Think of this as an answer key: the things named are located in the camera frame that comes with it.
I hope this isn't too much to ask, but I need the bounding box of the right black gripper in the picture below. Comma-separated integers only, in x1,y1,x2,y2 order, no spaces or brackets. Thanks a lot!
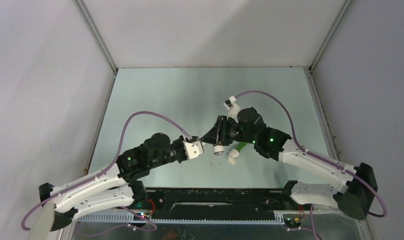
200,116,256,147

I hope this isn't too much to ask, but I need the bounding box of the white plastic faucet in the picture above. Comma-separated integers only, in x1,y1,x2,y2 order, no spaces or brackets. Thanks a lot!
212,145,224,156

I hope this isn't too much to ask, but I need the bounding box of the white elbow fitting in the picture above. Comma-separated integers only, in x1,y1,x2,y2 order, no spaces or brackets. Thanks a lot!
227,148,240,165

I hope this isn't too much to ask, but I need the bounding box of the green plastic faucet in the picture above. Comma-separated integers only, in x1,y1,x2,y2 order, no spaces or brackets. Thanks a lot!
235,142,247,153

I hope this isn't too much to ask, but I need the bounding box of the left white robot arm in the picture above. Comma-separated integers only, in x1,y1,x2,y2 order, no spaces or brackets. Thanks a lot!
39,133,204,232

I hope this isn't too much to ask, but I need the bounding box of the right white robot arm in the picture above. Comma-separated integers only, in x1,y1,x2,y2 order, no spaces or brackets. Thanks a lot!
201,107,378,220

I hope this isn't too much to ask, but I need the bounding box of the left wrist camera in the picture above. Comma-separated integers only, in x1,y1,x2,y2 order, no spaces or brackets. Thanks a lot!
183,136,204,160

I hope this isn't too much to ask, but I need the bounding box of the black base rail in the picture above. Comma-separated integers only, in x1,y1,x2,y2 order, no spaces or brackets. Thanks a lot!
127,187,310,220

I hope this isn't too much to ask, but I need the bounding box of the grey cable duct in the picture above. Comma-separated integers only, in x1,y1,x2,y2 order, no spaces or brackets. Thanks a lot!
77,211,284,225

